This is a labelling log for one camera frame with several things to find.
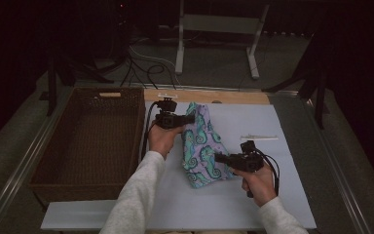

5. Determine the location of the black tripod stand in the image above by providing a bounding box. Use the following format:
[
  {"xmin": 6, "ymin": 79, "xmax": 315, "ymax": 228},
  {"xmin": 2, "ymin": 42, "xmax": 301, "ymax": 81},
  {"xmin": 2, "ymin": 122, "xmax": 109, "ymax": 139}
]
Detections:
[
  {"xmin": 262, "ymin": 32, "xmax": 329, "ymax": 131},
  {"xmin": 38, "ymin": 48, "xmax": 115, "ymax": 117}
]

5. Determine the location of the dark equipment tower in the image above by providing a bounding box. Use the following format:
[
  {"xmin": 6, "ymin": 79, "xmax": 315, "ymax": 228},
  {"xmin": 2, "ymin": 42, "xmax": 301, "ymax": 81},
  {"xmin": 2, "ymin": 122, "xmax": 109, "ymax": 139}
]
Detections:
[{"xmin": 108, "ymin": 0, "xmax": 134, "ymax": 61}]

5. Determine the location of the person's left hand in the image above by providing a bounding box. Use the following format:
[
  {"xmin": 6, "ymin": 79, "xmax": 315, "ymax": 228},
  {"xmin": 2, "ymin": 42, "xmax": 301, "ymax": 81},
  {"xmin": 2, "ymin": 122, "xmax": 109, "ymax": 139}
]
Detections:
[{"xmin": 147, "ymin": 120, "xmax": 184, "ymax": 160}]

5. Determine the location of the white foam board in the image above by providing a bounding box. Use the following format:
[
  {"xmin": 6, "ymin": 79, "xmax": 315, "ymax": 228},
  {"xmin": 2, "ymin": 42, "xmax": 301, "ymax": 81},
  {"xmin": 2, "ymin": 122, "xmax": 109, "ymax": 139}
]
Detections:
[{"xmin": 40, "ymin": 100, "xmax": 318, "ymax": 231}]

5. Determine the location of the person's right hand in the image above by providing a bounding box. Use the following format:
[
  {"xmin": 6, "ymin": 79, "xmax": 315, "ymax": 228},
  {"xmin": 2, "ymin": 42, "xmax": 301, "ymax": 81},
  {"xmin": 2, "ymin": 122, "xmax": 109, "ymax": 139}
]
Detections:
[{"xmin": 230, "ymin": 164, "xmax": 279, "ymax": 209}]

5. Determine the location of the seahorse print baby garment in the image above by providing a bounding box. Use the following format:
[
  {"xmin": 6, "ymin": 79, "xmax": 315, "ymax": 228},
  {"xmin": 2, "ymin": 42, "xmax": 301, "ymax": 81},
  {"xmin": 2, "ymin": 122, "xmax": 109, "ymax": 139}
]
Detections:
[{"xmin": 180, "ymin": 101, "xmax": 237, "ymax": 189}]

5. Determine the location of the black floor cable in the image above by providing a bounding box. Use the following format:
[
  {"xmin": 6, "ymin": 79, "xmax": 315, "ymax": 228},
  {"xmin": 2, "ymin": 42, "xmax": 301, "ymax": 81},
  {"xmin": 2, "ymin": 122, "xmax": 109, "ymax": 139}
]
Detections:
[{"xmin": 120, "ymin": 53, "xmax": 178, "ymax": 91}]

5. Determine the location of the white metal stand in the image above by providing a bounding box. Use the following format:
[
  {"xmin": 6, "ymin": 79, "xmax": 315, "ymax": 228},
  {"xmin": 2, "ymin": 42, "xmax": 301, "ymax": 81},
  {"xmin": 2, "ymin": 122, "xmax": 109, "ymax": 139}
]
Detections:
[{"xmin": 174, "ymin": 0, "xmax": 271, "ymax": 81}]

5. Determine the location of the brown wicker basket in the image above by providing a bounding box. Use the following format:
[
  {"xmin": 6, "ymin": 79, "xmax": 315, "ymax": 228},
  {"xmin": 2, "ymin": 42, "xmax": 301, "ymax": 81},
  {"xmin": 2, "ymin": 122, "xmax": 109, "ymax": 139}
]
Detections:
[{"xmin": 28, "ymin": 86, "xmax": 146, "ymax": 208}]

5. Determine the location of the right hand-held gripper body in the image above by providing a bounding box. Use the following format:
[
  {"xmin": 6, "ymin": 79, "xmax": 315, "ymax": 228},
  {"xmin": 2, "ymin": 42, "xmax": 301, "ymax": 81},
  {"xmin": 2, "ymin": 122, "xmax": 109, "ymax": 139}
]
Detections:
[{"xmin": 228, "ymin": 134, "xmax": 280, "ymax": 174}]

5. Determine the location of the white floor cable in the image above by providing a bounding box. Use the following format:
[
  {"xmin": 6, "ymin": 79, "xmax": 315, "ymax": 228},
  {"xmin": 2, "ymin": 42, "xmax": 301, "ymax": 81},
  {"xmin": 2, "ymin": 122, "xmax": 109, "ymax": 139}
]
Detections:
[{"xmin": 129, "ymin": 45, "xmax": 183, "ymax": 86}]

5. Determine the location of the light wooden board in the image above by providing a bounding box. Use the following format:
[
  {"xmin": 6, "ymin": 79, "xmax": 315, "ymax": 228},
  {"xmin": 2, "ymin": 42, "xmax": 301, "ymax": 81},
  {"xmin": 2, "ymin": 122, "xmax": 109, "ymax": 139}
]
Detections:
[{"xmin": 143, "ymin": 89, "xmax": 271, "ymax": 105}]

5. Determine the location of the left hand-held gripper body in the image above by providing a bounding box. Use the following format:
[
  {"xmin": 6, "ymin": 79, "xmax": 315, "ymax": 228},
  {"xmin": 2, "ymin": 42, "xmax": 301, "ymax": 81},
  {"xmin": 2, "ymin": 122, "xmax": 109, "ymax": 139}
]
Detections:
[{"xmin": 154, "ymin": 93, "xmax": 184, "ymax": 130}]

